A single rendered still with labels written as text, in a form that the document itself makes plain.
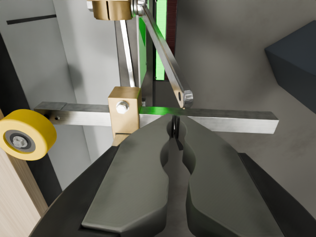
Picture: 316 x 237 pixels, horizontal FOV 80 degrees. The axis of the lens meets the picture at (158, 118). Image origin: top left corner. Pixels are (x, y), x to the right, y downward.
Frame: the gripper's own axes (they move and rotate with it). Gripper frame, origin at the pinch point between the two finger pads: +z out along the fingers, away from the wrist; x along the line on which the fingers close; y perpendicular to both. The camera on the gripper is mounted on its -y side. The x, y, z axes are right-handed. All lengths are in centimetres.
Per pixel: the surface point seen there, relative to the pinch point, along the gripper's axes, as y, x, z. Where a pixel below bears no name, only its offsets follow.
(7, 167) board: 18.5, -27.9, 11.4
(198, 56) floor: 20, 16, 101
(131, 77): 8.4, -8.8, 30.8
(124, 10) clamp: -5.5, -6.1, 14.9
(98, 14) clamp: -5.1, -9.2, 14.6
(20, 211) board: 31.9, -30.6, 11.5
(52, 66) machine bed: 6.9, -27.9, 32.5
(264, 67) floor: 25, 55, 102
